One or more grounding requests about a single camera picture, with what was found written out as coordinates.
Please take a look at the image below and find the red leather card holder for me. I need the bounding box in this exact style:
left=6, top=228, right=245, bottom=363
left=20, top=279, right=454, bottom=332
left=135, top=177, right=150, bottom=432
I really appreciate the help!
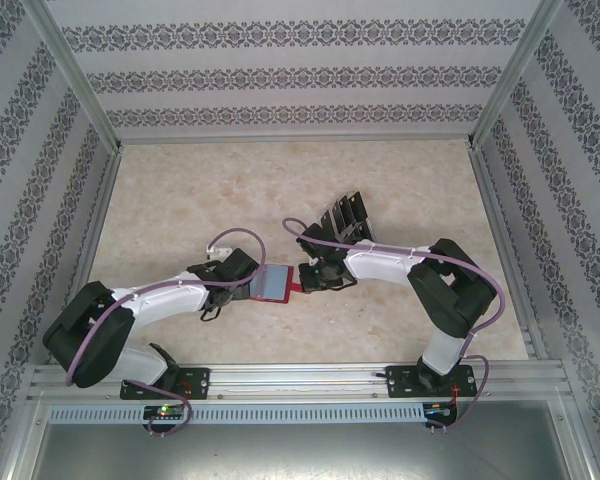
left=244, top=263, right=304, bottom=305

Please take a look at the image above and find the clear acrylic card stand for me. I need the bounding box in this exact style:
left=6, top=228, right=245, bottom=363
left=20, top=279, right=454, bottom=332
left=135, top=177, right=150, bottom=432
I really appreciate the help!
left=318, top=188, right=379, bottom=246

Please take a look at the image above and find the grey metal sheet tray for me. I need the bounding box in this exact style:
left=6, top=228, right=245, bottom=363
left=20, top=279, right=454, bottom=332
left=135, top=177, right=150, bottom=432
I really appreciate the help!
left=9, top=422, right=596, bottom=480

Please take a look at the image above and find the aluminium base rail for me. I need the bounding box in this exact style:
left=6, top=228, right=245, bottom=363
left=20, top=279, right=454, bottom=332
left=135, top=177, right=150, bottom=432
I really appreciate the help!
left=27, top=362, right=566, bottom=401

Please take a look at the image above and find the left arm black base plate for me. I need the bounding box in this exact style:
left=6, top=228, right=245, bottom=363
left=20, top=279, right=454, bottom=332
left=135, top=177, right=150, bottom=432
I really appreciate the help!
left=119, top=367, right=212, bottom=401

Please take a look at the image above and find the white slotted cable duct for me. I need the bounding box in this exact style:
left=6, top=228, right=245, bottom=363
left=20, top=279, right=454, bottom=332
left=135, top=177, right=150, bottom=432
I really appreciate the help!
left=47, top=403, right=426, bottom=424

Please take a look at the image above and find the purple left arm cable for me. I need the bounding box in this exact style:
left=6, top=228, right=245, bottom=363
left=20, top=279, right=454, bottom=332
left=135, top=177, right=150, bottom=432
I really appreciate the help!
left=65, top=227, right=269, bottom=437

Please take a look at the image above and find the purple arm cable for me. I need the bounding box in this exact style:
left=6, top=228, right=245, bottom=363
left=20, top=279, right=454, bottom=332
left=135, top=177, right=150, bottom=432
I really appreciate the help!
left=65, top=227, right=269, bottom=437
left=282, top=216, right=506, bottom=436

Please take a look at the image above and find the aluminium table edge rail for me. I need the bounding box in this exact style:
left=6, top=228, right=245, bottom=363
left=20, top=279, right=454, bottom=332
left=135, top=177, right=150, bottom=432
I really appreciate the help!
left=467, top=144, right=551, bottom=361
left=49, top=147, right=126, bottom=366
left=117, top=135, right=474, bottom=147

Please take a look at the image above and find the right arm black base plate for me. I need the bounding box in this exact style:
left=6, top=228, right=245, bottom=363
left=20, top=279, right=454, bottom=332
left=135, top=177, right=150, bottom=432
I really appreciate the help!
left=385, top=364, right=480, bottom=400

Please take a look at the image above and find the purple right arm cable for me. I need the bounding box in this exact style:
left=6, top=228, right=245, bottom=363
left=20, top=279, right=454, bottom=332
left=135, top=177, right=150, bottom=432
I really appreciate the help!
left=282, top=216, right=506, bottom=436

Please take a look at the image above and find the aluminium frame post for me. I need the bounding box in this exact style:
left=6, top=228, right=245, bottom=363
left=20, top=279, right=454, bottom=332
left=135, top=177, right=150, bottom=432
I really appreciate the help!
left=19, top=0, right=124, bottom=154
left=465, top=0, right=565, bottom=151

